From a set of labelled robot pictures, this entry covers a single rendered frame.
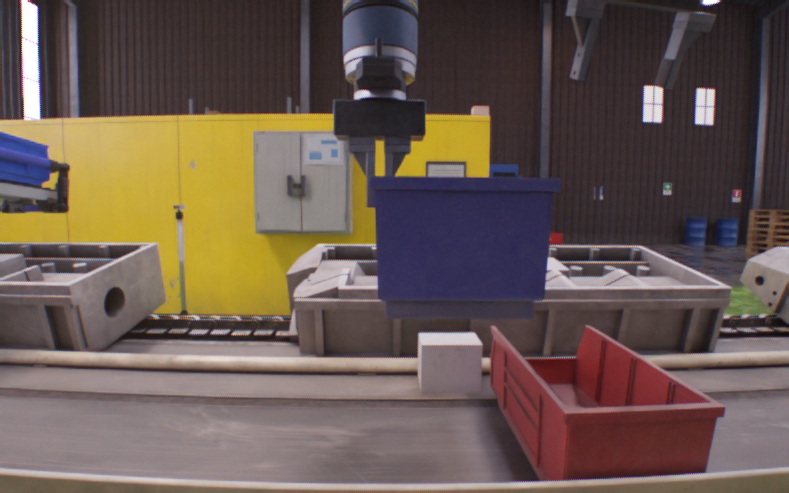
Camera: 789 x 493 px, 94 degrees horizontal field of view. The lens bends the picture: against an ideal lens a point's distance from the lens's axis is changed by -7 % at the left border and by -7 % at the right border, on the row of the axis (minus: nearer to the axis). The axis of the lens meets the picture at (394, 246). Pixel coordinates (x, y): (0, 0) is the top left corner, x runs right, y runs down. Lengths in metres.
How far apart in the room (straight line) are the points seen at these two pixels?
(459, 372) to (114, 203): 3.45
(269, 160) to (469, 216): 2.77
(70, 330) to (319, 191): 2.16
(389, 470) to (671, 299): 0.73
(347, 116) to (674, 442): 0.57
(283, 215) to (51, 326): 2.12
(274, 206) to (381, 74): 2.62
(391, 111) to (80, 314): 0.87
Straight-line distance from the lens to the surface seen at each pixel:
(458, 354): 0.81
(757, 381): 1.16
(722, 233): 15.90
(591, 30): 0.65
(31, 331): 1.26
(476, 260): 0.41
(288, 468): 0.65
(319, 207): 3.01
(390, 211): 0.40
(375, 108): 0.58
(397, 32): 0.59
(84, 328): 1.16
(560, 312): 0.97
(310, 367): 0.91
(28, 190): 1.62
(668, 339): 1.14
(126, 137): 3.89
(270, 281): 3.39
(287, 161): 3.08
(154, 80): 14.89
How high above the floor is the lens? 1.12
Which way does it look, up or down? 6 degrees down
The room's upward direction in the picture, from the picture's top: straight up
